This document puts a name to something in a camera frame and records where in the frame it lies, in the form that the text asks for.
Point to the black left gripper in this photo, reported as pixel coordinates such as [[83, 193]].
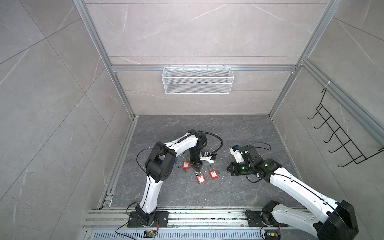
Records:
[[196, 164]]

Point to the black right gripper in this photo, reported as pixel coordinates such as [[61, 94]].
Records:
[[233, 171]]

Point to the red safety padlock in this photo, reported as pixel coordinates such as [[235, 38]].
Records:
[[187, 163], [212, 172], [200, 177]]

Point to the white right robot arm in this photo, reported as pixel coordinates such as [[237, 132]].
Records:
[[325, 218]]

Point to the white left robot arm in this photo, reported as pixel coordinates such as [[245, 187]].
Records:
[[159, 166]]

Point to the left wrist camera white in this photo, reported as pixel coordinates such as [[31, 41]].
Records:
[[209, 157]]

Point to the metal base rail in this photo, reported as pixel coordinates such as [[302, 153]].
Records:
[[187, 223]]

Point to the white wire mesh basket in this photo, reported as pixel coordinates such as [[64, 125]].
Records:
[[197, 80]]

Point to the black wire hook rack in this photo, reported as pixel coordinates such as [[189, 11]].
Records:
[[340, 134]]

